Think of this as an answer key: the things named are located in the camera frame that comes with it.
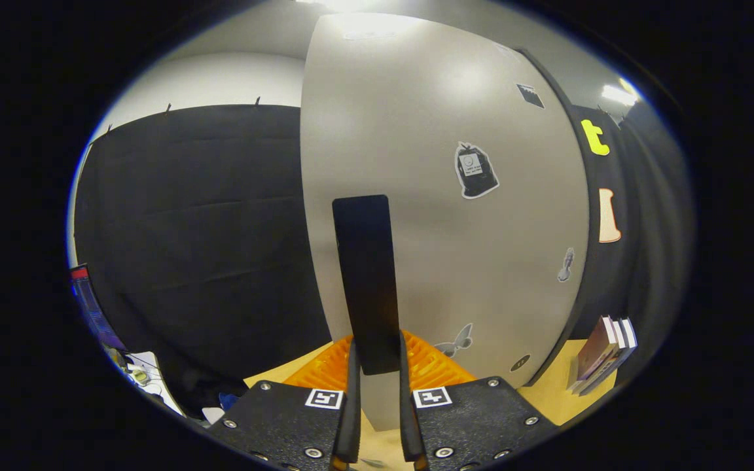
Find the large ceiling light panel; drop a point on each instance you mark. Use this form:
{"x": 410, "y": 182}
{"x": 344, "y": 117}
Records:
{"x": 341, "y": 4}

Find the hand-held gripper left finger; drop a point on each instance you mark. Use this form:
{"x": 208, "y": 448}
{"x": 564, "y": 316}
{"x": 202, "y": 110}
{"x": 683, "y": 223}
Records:
{"x": 285, "y": 418}

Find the tan book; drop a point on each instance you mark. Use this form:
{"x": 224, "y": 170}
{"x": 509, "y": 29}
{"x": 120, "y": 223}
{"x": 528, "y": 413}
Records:
{"x": 619, "y": 340}

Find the short ceiling strip light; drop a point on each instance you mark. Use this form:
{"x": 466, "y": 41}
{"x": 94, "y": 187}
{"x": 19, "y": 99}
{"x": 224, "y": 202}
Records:
{"x": 618, "y": 95}

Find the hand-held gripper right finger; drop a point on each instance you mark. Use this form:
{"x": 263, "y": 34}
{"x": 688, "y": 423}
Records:
{"x": 475, "y": 418}

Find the black backdrop cloth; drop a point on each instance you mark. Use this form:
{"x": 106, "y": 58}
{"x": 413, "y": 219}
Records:
{"x": 207, "y": 229}

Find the white paper sheet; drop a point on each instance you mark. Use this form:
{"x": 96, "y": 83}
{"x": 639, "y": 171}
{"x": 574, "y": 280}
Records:
{"x": 154, "y": 383}

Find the dark blue book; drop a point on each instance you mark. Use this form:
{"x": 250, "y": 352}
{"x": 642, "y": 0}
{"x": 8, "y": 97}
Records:
{"x": 629, "y": 333}

